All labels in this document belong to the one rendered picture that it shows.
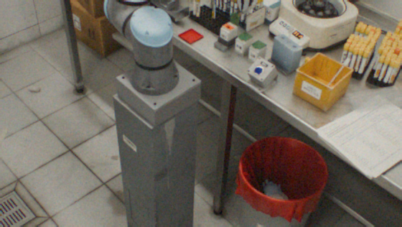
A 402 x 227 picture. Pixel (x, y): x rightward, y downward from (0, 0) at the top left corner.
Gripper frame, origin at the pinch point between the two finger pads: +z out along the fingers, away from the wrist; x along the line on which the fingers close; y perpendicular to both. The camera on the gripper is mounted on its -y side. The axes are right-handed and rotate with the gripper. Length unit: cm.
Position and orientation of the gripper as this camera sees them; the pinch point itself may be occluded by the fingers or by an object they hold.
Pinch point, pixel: (242, 11)
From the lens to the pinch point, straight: 187.6
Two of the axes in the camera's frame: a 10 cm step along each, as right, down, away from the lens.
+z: -0.3, 7.2, 6.9
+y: 7.4, -4.5, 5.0
